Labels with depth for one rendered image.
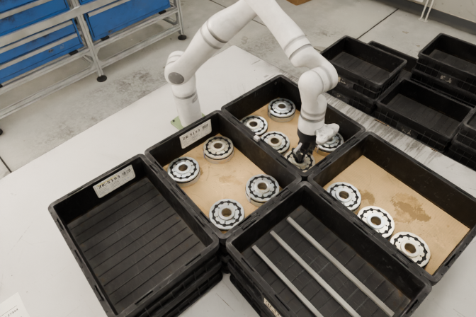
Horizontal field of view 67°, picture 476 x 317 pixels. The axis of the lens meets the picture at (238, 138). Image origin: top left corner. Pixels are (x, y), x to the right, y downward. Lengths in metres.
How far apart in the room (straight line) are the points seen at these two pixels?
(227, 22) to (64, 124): 1.90
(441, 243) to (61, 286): 1.09
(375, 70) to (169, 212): 1.55
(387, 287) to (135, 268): 0.65
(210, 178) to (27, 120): 2.02
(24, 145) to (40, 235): 1.49
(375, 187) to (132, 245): 0.75
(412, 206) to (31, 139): 2.37
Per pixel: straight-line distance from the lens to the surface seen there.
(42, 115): 2.98
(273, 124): 1.33
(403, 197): 1.22
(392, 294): 1.06
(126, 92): 2.93
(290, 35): 1.00
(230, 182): 1.16
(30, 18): 2.75
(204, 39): 1.18
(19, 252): 1.38
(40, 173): 1.56
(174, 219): 1.11
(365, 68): 2.28
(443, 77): 2.33
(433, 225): 1.20
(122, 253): 1.09
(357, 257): 1.08
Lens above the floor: 1.77
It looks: 47 degrees down
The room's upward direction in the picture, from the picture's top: 2 degrees counter-clockwise
